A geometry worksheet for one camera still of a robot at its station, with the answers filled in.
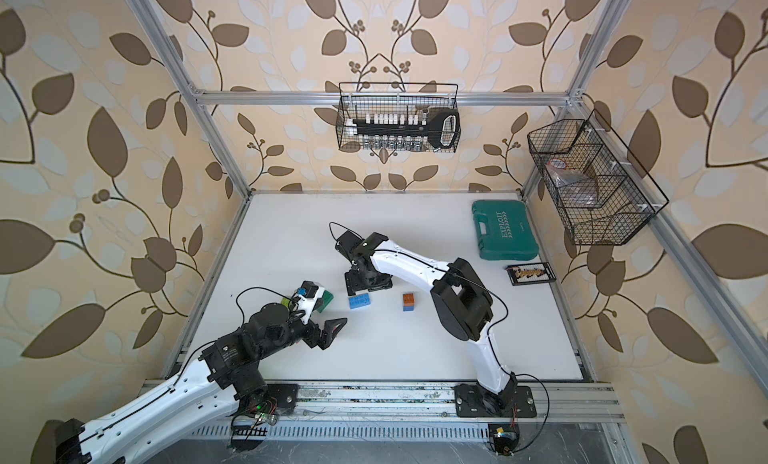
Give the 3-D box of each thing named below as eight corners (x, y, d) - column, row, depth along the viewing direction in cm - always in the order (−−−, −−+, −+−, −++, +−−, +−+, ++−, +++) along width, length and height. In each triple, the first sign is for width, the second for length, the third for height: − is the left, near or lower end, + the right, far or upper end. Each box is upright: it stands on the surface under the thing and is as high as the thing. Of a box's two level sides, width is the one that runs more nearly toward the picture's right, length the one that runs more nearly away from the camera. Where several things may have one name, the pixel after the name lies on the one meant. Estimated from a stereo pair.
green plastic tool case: (481, 262, 103) (486, 252, 98) (469, 207, 120) (472, 196, 115) (537, 262, 103) (545, 252, 98) (517, 207, 120) (523, 196, 115)
